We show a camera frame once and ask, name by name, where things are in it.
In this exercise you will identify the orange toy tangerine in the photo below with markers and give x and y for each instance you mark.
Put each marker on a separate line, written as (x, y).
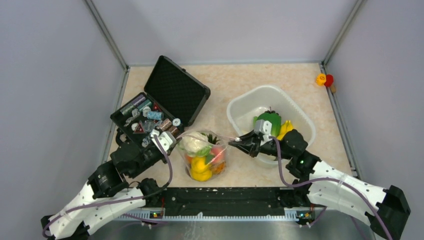
(218, 168)

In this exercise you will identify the white toy cauliflower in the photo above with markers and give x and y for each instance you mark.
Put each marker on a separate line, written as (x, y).
(194, 142)

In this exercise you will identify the pink toy peach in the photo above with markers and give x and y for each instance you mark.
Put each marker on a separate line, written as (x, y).
(219, 153)

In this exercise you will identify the green toy bok choy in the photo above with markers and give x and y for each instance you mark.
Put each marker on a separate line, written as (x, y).
(276, 121)

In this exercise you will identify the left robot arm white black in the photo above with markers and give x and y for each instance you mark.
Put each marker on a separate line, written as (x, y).
(105, 196)

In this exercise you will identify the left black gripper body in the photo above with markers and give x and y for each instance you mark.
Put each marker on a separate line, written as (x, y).
(162, 157)

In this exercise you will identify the orange toy piece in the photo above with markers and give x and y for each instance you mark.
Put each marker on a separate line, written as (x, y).
(321, 79)

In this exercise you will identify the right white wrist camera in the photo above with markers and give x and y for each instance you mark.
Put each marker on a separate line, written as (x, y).
(263, 128)

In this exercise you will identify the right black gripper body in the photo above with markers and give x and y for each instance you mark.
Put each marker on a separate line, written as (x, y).
(265, 148)

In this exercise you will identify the clear pink-dotted zip bag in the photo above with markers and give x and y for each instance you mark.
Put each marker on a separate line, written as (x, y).
(187, 157)

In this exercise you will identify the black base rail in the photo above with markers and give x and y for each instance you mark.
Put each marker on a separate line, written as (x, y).
(229, 201)

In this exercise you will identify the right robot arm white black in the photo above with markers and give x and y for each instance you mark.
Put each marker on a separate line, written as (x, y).
(384, 210)

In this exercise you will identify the white blue poker chip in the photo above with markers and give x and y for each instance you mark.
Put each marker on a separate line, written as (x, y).
(176, 122)

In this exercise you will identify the yellow toy bell pepper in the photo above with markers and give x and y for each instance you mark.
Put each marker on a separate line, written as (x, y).
(286, 127)

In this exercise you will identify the toy pineapple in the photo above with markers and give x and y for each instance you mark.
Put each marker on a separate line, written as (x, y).
(213, 139)

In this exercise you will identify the red toy piece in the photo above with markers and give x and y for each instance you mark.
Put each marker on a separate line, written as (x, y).
(329, 80)

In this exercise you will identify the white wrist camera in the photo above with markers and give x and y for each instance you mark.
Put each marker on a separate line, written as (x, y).
(263, 128)
(164, 141)

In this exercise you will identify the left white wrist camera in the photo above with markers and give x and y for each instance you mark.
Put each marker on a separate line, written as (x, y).
(164, 141)

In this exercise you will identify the black poker chip case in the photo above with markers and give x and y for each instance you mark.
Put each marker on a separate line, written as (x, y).
(170, 92)

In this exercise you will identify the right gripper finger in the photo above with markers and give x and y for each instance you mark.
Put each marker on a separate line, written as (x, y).
(249, 148)
(250, 137)

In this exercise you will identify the black toy grape cluster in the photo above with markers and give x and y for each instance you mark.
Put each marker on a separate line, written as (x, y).
(270, 111)

